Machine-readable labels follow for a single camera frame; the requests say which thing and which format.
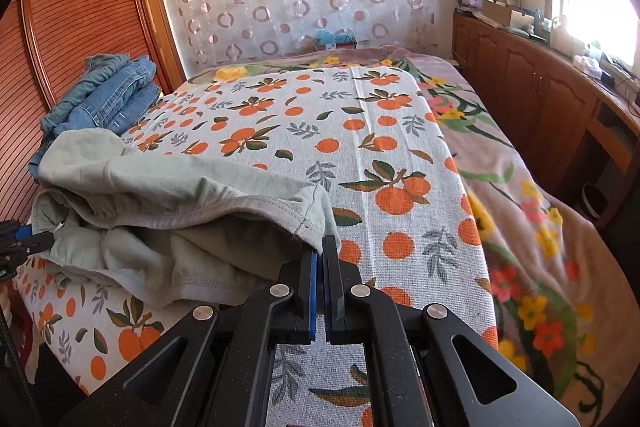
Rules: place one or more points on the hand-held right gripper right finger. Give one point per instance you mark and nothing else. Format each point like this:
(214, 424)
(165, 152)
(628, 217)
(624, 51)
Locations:
(332, 292)

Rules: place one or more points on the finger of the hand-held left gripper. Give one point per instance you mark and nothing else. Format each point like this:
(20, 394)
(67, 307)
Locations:
(37, 241)

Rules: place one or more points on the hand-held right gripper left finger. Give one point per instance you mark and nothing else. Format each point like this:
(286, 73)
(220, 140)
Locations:
(313, 292)

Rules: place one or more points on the grey-green pants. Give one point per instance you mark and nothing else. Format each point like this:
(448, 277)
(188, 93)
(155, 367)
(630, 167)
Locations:
(190, 207)

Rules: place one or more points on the orange fruit print bed cloth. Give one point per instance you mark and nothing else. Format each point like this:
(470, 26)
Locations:
(350, 167)

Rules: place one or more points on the folded blue denim jeans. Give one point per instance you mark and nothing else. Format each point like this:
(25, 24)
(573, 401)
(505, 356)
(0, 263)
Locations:
(105, 94)

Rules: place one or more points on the floral pink blanket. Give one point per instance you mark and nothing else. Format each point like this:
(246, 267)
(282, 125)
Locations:
(525, 227)

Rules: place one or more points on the wooden slatted wardrobe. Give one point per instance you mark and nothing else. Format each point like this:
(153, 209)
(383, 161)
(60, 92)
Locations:
(75, 32)

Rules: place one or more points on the blue box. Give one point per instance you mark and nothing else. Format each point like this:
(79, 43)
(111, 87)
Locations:
(332, 39)

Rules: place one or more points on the white waste bin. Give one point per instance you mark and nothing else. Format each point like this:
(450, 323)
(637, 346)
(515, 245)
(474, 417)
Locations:
(595, 202)

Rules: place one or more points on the wooden low cabinet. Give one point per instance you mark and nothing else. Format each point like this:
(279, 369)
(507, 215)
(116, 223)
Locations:
(540, 82)

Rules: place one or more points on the cardboard box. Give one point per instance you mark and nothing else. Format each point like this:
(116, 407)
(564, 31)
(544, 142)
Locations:
(507, 14)

